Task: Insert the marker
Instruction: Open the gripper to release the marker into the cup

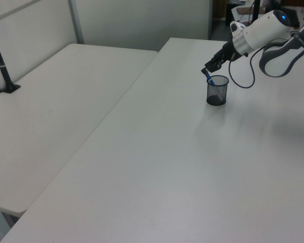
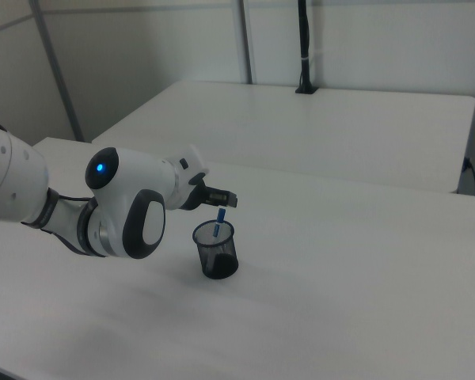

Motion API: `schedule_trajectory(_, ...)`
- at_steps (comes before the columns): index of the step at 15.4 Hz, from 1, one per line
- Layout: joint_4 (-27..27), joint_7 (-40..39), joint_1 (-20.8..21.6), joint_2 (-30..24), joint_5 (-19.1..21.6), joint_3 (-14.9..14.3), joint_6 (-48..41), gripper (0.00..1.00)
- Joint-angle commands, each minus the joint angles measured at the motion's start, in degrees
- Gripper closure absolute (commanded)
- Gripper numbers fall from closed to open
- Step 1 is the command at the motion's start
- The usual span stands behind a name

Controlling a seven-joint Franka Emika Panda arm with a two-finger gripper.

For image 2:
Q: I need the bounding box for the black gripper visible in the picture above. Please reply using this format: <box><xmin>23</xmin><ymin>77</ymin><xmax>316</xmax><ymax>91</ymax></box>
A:
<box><xmin>180</xmin><ymin>173</ymin><xmax>239</xmax><ymax>212</ymax></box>

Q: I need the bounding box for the black camera pole with base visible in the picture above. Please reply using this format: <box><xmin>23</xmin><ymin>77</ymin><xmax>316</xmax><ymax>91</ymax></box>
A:
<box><xmin>294</xmin><ymin>0</ymin><xmax>318</xmax><ymax>96</ymax></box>

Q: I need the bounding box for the white adjacent table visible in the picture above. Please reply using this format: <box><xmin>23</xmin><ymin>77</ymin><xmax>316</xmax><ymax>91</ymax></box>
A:
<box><xmin>91</xmin><ymin>80</ymin><xmax>475</xmax><ymax>196</ymax></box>

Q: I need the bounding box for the black mesh pen cup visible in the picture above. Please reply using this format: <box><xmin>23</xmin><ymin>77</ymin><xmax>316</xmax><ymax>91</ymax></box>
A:
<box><xmin>192</xmin><ymin>219</ymin><xmax>240</xmax><ymax>281</ymax></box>

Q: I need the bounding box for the grey metal partition post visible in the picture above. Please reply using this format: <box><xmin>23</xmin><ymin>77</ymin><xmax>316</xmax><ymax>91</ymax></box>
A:
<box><xmin>236</xmin><ymin>0</ymin><xmax>259</xmax><ymax>86</ymax></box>

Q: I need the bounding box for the blue and white marker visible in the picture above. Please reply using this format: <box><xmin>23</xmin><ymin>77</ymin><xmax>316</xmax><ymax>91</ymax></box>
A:
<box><xmin>211</xmin><ymin>207</ymin><xmax>228</xmax><ymax>239</ymax></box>

